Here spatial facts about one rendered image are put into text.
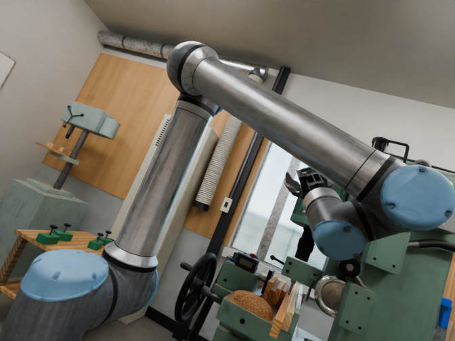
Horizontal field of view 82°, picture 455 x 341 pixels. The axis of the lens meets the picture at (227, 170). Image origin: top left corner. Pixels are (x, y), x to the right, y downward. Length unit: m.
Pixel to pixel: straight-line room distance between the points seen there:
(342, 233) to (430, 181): 0.18
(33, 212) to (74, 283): 2.09
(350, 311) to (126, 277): 0.61
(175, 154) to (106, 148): 2.55
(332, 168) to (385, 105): 2.42
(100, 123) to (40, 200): 0.83
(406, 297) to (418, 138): 1.97
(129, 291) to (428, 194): 0.66
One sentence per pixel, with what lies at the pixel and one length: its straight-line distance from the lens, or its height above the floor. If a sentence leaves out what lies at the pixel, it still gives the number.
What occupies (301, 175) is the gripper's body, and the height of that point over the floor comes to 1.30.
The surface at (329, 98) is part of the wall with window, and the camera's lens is 2.80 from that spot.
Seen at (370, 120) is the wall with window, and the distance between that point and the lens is 2.76.
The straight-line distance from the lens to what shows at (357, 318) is 0.91.
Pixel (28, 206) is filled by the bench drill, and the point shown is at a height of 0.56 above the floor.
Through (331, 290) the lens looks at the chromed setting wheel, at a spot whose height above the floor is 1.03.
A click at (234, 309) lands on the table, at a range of 0.84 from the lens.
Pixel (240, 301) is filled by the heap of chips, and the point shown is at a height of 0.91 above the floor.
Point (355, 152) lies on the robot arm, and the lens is 0.46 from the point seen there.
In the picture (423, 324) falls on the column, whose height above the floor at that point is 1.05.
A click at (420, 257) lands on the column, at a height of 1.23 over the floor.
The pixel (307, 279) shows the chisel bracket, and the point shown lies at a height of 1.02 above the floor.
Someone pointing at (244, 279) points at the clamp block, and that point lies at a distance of 1.06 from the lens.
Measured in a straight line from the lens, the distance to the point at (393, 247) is 0.92.
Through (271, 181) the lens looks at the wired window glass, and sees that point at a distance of 2.56.
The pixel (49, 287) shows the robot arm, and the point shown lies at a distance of 0.63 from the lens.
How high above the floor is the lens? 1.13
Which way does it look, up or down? 9 degrees up
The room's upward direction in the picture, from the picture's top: 22 degrees clockwise
